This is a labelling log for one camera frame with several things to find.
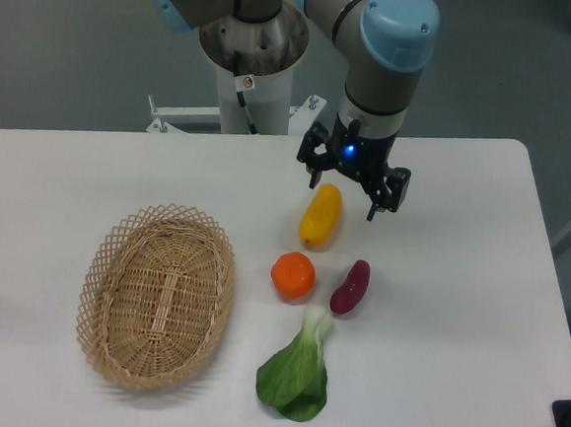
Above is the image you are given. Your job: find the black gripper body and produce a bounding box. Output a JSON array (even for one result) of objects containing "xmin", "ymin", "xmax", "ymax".
[{"xmin": 319, "ymin": 116, "xmax": 396, "ymax": 190}]

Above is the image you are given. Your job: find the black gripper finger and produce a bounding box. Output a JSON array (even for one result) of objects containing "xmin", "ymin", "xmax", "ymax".
[
  {"xmin": 297, "ymin": 122, "xmax": 331, "ymax": 188},
  {"xmin": 365, "ymin": 167, "xmax": 411, "ymax": 221}
]

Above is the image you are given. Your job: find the yellow mango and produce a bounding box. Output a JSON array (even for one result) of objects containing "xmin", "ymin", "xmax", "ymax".
[{"xmin": 298, "ymin": 183, "xmax": 343, "ymax": 249}]

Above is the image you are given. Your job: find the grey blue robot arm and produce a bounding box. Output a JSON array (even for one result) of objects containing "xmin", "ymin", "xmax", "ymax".
[{"xmin": 153, "ymin": 0, "xmax": 440, "ymax": 213}]

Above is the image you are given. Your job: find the purple sweet potato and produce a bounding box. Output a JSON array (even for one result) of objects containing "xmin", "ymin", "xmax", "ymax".
[{"xmin": 329, "ymin": 259, "xmax": 371, "ymax": 315}]

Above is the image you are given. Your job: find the orange tangerine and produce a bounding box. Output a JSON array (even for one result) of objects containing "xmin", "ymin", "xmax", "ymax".
[{"xmin": 270, "ymin": 251, "xmax": 317, "ymax": 301}]

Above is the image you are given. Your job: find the green bok choy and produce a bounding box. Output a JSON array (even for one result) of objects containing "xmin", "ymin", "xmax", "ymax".
[{"xmin": 255, "ymin": 305, "xmax": 333, "ymax": 423}]

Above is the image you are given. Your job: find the oval wicker basket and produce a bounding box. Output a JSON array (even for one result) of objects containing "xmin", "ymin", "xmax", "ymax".
[{"xmin": 76, "ymin": 204, "xmax": 236, "ymax": 391}]

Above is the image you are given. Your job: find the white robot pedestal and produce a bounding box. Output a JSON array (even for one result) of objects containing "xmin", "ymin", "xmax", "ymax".
[{"xmin": 146, "ymin": 67, "xmax": 327, "ymax": 136}]

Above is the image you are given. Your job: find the black cable on pedestal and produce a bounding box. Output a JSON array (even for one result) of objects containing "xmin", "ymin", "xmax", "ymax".
[{"xmin": 227, "ymin": 49, "xmax": 265, "ymax": 136}]

